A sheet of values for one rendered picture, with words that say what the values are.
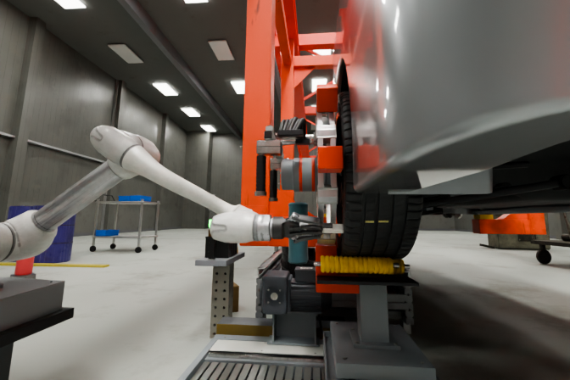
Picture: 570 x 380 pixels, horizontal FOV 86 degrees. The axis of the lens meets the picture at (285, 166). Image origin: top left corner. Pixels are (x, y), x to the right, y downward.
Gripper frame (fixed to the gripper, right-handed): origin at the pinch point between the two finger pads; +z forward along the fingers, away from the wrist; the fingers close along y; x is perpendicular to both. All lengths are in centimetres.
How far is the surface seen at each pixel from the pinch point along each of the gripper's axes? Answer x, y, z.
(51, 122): 747, -322, -843
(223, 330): 5, -81, -53
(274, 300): 6, -55, -25
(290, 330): 5, -79, -19
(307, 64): 324, -42, -14
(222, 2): 855, -26, -253
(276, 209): 52, -41, -27
